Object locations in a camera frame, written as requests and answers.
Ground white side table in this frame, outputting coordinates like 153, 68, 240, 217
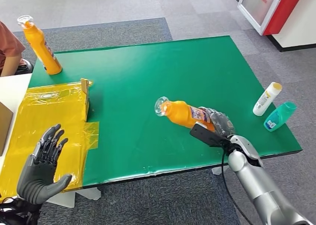
0, 73, 33, 174

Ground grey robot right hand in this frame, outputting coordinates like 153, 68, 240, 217
199, 107, 236, 141

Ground white table base piece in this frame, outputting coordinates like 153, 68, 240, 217
211, 165, 229, 176
46, 187, 102, 209

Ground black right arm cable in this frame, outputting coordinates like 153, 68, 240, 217
221, 148, 255, 225

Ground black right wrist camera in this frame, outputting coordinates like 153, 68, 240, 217
189, 122, 229, 150

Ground person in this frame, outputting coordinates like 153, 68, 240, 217
0, 20, 26, 77

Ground white bottle with yellow cap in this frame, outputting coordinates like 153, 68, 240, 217
252, 81, 283, 117

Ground teal plastic bottle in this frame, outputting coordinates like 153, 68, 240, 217
263, 101, 297, 133

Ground dark round object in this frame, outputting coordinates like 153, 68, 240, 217
14, 58, 34, 76

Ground red and white display cabinet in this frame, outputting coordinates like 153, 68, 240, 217
237, 0, 307, 37

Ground orange bottle with clear cap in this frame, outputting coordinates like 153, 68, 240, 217
17, 15, 63, 76
154, 96, 215, 133

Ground green table mat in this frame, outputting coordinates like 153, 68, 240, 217
28, 35, 303, 188

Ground yellow plastic film sheet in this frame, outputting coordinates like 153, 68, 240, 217
0, 80, 100, 202

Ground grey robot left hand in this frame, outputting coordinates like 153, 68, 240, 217
17, 123, 73, 205

